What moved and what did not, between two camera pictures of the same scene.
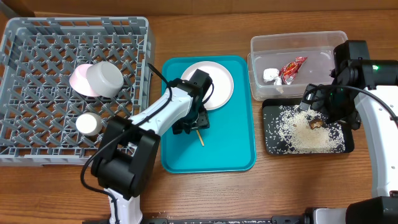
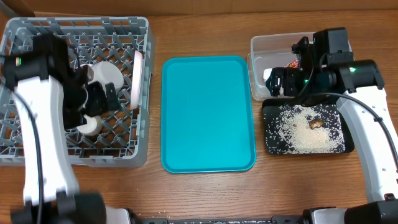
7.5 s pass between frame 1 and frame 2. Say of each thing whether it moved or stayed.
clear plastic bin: stayed
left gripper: moved
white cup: stayed
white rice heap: stayed
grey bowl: stayed
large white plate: moved
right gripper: moved
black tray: stayed
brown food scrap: stayed
